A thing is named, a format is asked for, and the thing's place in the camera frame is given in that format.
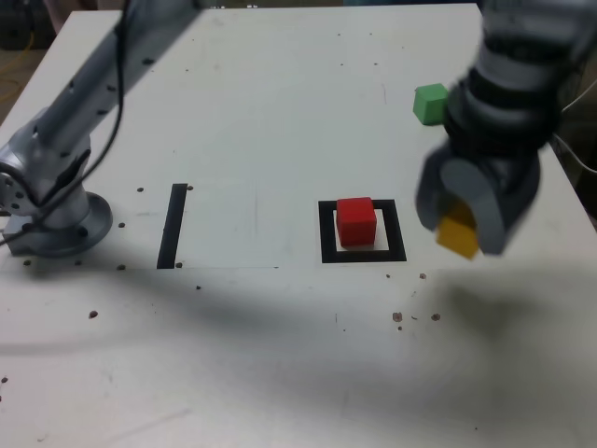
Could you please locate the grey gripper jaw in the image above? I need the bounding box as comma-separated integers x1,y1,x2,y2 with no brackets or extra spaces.
416,147,450,232
440,153,543,257

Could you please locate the yellow cube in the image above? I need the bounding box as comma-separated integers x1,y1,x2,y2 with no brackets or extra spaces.
436,198,480,259

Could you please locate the red cube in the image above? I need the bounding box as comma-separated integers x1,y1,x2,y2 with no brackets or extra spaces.
335,196,378,248

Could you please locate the green cube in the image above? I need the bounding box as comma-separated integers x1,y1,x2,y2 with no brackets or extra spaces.
412,83,450,126

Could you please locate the black tape square outline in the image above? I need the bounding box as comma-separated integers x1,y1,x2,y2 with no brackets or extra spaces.
317,199,408,264

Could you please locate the black tape strip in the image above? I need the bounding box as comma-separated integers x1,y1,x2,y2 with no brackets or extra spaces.
156,183,188,271

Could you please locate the white cable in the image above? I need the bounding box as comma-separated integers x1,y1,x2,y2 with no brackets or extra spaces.
554,83,597,175

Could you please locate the thin black cable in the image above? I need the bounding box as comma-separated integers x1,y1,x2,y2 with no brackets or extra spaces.
0,0,136,246

